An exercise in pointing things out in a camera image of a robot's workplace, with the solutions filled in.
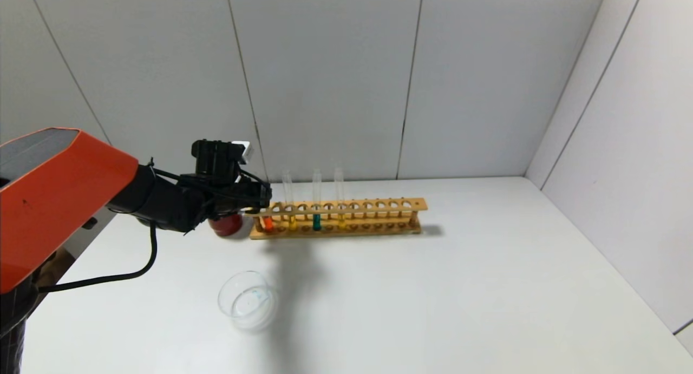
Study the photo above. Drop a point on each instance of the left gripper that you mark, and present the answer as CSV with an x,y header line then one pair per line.
x,y
263,196

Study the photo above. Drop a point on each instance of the test tube with red pigment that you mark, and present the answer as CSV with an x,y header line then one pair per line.
x,y
268,225

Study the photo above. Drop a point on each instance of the test tube with yellow pigment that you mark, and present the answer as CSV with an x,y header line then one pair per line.
x,y
293,223
341,221

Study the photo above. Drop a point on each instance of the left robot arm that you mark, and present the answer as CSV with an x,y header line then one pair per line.
x,y
54,195

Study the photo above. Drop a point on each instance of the test tube with green pigment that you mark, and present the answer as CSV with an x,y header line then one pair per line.
x,y
316,222

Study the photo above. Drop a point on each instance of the wooden test tube rack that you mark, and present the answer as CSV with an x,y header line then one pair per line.
x,y
346,220

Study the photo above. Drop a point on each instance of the dark red plastic cup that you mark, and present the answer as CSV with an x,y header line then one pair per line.
x,y
226,225

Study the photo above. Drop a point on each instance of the clear glass beaker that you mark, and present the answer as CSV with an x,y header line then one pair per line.
x,y
249,303

